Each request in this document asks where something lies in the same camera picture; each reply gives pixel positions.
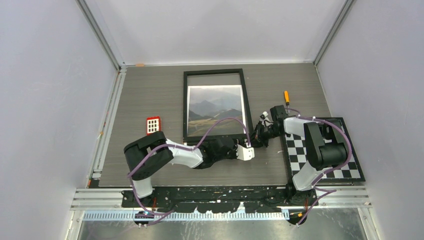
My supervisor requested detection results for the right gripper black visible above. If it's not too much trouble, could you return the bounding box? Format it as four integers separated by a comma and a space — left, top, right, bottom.
247, 120, 284, 148

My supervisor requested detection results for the black white checkerboard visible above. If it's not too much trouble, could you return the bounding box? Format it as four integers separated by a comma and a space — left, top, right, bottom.
282, 117, 366, 184

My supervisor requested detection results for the landscape photo print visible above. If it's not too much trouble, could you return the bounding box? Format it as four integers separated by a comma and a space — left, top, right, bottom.
186, 84, 249, 137

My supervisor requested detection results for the black picture frame with photo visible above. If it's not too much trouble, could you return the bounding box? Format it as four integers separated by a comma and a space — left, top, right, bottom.
182, 68, 253, 142

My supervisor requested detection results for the orange handled screwdriver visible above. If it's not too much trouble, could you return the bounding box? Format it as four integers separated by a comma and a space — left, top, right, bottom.
284, 90, 290, 113

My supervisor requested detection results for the brown fibreboard backing board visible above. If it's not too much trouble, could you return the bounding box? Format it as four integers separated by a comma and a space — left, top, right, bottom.
183, 140, 211, 146

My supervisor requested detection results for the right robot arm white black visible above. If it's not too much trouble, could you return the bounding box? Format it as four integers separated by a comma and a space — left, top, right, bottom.
250, 105, 353, 205

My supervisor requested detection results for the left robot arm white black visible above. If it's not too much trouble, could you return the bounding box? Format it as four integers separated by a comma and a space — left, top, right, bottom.
123, 131, 241, 207

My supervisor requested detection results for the red screw box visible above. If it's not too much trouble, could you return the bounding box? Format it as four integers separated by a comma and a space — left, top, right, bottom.
146, 116, 162, 135

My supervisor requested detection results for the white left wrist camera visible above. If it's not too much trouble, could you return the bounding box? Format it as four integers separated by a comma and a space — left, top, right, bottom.
236, 143, 255, 161

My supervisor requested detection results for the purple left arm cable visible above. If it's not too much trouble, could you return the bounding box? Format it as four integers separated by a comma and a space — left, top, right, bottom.
127, 117, 252, 227

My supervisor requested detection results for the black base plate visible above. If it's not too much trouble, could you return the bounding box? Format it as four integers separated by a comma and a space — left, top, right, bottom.
121, 185, 318, 214

